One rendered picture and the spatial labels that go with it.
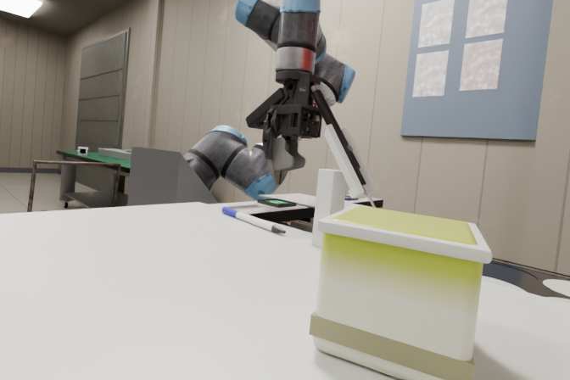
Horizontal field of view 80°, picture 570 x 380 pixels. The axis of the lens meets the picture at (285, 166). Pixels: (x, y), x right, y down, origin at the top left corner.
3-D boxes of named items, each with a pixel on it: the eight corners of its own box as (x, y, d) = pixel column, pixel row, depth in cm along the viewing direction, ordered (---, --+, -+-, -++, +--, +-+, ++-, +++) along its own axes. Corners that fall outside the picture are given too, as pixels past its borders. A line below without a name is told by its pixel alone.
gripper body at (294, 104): (296, 137, 59) (303, 68, 59) (261, 136, 65) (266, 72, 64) (321, 141, 65) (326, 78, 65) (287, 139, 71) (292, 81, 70)
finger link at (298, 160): (297, 187, 64) (301, 138, 63) (273, 183, 67) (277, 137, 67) (306, 187, 66) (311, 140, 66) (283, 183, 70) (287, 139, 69)
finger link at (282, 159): (286, 187, 61) (291, 137, 61) (263, 183, 65) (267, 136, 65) (297, 187, 64) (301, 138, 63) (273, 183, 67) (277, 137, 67)
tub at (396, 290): (463, 332, 20) (477, 221, 20) (473, 414, 14) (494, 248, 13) (343, 298, 24) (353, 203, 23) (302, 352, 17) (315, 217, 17)
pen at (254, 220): (287, 227, 40) (227, 206, 51) (282, 228, 40) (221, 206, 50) (287, 236, 40) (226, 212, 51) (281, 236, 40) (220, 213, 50)
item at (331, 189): (372, 253, 36) (386, 128, 36) (354, 259, 33) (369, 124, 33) (325, 239, 40) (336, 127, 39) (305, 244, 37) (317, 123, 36)
